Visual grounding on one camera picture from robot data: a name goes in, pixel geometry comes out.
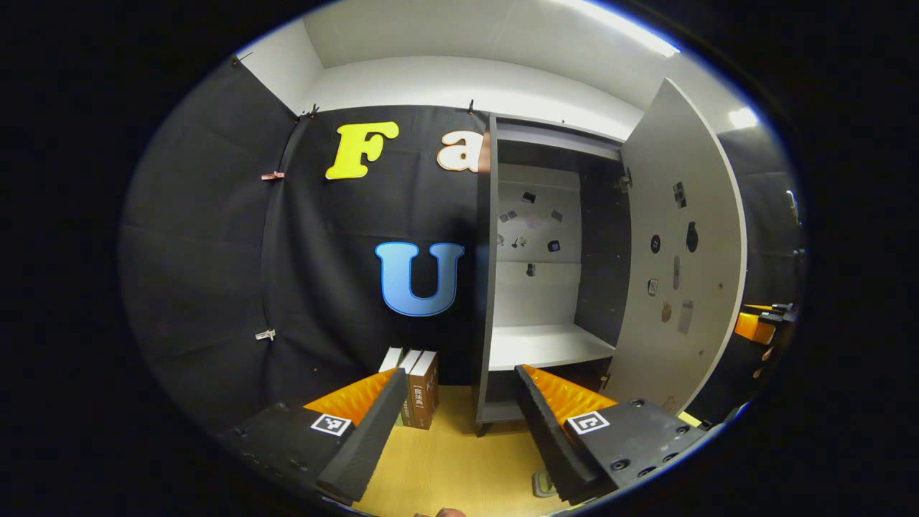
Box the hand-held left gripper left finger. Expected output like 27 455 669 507
217 368 409 505

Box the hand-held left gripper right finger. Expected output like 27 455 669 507
512 365 719 507

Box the cream cabinet door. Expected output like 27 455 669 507
602 78 749 417

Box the orange-brown book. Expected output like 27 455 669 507
406 350 440 431

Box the black backdrop cloth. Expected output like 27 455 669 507
118 54 805 432

